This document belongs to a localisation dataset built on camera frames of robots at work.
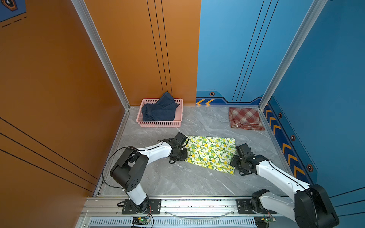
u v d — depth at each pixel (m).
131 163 0.51
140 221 0.70
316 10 0.71
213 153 0.92
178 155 0.77
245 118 1.09
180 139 0.74
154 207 0.74
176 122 1.02
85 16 0.72
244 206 0.72
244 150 0.69
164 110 1.12
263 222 0.71
